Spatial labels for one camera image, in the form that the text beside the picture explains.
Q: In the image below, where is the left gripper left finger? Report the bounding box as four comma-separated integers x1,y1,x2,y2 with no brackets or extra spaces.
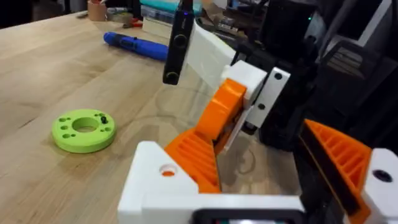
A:
117,141,200,224

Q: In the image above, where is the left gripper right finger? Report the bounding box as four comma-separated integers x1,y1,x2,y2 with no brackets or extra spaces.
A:
297,119,398,224

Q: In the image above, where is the orange ribbed wedge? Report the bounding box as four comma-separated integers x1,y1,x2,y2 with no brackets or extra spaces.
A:
164,128,223,194

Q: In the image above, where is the blue electric screwdriver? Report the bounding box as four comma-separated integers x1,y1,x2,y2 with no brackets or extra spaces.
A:
103,30,170,62

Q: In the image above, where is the green disc with holes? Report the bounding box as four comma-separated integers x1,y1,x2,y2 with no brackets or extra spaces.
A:
50,108,118,154

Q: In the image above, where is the teal flat box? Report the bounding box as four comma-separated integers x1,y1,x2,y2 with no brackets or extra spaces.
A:
139,0,203,15

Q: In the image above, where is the brown tape roll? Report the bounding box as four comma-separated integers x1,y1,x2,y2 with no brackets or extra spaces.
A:
86,0,108,22

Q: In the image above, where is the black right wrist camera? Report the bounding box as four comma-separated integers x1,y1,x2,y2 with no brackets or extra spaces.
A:
162,8,197,86

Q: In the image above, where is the red-handled tool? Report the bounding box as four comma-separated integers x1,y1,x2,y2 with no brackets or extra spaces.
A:
122,17,144,30

